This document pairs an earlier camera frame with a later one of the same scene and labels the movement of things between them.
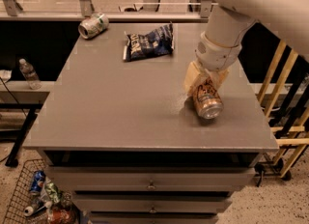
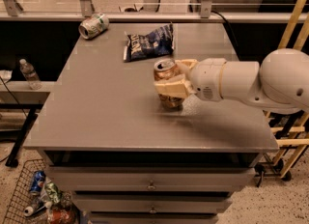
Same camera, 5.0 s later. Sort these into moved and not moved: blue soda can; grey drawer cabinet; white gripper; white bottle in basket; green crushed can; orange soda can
Moved: white gripper; orange soda can
Not moved: blue soda can; white bottle in basket; grey drawer cabinet; green crushed can
